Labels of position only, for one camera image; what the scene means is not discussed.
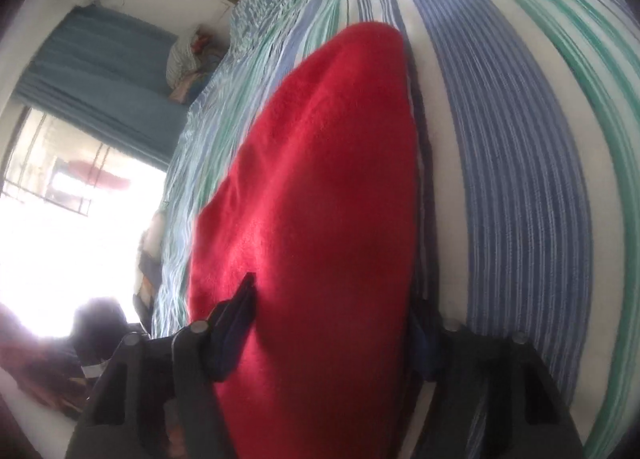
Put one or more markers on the pile of folded clothes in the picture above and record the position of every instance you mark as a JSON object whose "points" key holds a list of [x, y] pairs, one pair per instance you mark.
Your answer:
{"points": [[192, 64]]}

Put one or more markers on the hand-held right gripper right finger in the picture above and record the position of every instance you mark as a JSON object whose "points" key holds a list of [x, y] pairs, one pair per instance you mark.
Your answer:
{"points": [[425, 349]]}

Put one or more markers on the blue curtain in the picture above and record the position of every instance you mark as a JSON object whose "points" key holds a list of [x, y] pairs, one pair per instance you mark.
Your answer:
{"points": [[100, 79]]}

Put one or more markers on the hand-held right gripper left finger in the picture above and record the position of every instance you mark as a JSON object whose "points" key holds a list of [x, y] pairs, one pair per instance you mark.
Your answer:
{"points": [[239, 324]]}

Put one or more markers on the red sweater with white figure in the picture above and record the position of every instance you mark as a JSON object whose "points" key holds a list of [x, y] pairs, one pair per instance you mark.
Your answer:
{"points": [[320, 239]]}

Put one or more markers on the striped bed sheet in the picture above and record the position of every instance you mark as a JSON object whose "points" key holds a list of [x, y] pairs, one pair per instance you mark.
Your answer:
{"points": [[500, 139]]}

